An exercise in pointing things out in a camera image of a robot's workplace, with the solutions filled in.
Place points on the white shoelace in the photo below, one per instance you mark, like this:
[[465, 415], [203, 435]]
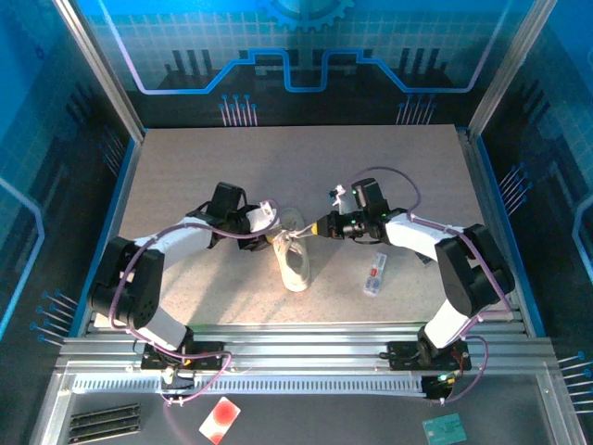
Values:
[[289, 237]]

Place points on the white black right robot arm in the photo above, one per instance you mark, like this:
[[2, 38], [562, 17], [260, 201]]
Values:
[[472, 273]]

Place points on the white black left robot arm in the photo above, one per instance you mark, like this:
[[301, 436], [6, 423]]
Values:
[[134, 287]]

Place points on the white canvas sneaker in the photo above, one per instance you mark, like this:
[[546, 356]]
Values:
[[296, 273]]

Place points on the clear plastic packet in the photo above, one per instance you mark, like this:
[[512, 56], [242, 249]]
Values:
[[375, 274]]

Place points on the white card with red dots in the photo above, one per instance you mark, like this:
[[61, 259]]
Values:
[[220, 419]]

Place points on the small circuit board with LED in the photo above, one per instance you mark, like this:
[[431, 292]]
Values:
[[440, 385]]

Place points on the green card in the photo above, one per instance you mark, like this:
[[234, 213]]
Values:
[[445, 428]]

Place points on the black vent grille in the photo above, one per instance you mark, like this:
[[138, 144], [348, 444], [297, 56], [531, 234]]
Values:
[[104, 422]]

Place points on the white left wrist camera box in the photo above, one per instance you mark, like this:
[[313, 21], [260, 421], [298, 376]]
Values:
[[264, 215]]

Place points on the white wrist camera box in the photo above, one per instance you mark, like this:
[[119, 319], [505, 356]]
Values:
[[264, 215], [340, 199]]

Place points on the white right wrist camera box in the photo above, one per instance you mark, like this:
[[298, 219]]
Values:
[[340, 199]]

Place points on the aluminium frame rail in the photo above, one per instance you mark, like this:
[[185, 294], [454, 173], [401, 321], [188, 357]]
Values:
[[301, 345]]

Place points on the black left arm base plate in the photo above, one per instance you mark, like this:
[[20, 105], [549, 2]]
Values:
[[208, 354]]

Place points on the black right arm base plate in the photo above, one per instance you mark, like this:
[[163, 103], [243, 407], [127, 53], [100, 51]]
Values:
[[403, 354]]

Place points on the aluminium frame post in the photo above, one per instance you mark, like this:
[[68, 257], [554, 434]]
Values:
[[99, 69], [509, 65]]

